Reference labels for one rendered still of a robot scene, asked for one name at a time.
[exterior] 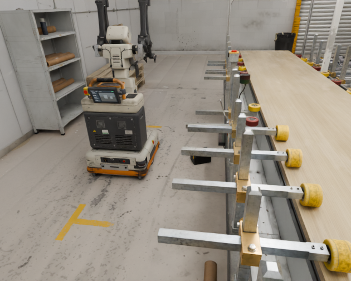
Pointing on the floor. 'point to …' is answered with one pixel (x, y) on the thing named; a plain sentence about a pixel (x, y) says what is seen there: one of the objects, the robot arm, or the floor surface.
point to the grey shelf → (36, 101)
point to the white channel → (332, 34)
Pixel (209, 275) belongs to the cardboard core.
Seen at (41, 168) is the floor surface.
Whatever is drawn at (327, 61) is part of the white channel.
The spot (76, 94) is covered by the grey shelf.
